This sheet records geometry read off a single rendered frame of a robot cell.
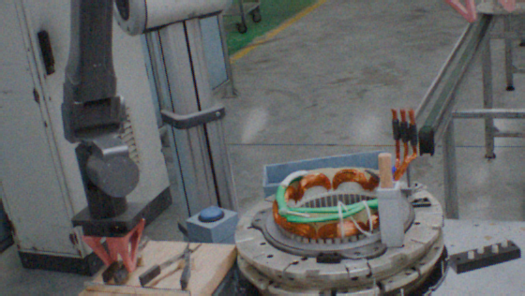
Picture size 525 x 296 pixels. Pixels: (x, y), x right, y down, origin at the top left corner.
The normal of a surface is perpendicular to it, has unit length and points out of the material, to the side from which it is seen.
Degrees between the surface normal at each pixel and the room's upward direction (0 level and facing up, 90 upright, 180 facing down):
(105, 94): 111
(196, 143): 90
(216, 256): 0
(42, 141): 90
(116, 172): 89
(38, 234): 87
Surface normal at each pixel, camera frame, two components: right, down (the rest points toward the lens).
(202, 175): 0.50, 0.24
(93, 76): 0.48, 0.57
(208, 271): -0.14, -0.93
